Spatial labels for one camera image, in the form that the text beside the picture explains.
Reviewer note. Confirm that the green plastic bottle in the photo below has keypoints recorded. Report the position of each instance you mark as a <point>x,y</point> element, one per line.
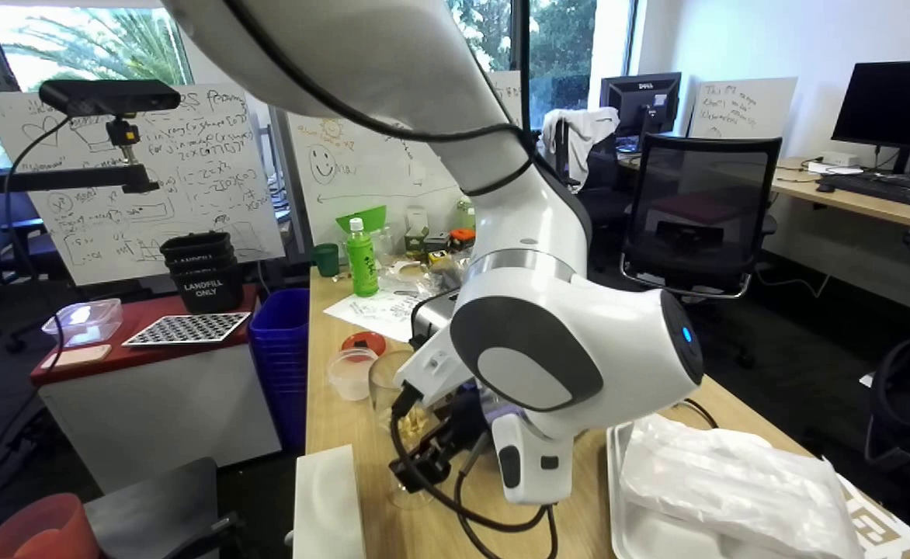
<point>360,260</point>

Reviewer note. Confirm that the clear wine glass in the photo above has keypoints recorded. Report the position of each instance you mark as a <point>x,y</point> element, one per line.
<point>387,385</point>

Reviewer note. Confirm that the black computer monitor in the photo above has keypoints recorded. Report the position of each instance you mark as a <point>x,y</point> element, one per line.
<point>876,108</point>

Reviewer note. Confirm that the black mesh office chair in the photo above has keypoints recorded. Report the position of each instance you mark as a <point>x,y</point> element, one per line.
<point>697,215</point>

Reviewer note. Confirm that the red plastic bucket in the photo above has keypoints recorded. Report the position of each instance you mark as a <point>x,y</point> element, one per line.
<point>50,530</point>

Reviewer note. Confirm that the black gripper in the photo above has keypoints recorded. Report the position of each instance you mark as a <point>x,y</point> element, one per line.
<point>435,437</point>

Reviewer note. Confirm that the white rectangular box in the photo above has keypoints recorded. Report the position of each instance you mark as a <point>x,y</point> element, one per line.
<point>326,509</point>

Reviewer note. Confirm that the red side table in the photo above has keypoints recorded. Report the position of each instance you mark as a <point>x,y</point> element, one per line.
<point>142,410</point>

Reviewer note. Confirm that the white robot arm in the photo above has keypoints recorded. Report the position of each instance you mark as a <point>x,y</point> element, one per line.
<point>556,348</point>

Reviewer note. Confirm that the small clear plastic bowl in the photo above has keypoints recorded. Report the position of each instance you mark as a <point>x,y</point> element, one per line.
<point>349,375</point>

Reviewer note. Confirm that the white foam tray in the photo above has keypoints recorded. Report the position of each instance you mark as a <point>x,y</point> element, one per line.
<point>635,533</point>

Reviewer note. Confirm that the black camera on stand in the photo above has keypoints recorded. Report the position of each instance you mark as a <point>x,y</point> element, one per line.
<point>105,97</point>

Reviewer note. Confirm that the blue storage bin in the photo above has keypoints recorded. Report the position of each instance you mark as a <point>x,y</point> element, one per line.
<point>280,363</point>

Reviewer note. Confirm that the large whiteboard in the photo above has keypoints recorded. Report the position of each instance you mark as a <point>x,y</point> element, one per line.
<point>115,189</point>

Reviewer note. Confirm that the checkerboard calibration sheet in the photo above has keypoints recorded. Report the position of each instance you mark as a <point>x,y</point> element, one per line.
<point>185,332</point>

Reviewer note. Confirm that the crumpled clear plastic bag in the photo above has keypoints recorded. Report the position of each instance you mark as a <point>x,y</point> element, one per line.
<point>738,485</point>

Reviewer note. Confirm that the black stacked cups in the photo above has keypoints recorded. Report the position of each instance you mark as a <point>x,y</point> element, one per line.
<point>203,273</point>

